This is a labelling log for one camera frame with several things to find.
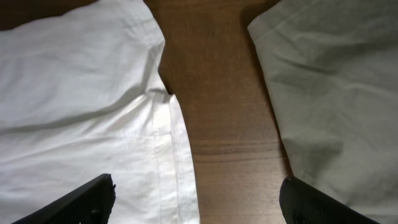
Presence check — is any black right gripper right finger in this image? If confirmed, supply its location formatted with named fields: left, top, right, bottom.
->
left=279, top=177, right=378, bottom=224

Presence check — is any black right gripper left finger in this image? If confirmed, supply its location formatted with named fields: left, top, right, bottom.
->
left=12, top=174, right=116, bottom=224

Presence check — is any white t-shirt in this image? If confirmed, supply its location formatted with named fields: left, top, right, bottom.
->
left=1, top=0, right=200, bottom=223

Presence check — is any beige khaki garment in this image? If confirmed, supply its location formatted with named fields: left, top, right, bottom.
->
left=248, top=0, right=397, bottom=223

